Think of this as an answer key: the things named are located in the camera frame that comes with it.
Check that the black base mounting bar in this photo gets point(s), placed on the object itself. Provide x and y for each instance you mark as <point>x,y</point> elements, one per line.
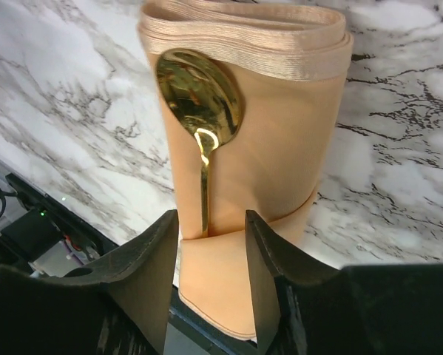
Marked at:
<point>48,222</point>

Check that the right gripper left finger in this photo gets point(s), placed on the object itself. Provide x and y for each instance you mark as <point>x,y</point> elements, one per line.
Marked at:
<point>117,304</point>

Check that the orange cloth napkin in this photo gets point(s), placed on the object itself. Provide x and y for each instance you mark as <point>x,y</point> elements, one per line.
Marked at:
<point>289,63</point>

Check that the gold spoon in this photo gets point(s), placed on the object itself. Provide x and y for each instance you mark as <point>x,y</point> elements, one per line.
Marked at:
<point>205,102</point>

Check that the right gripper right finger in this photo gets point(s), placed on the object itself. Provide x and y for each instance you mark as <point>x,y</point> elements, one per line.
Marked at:
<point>303,306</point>

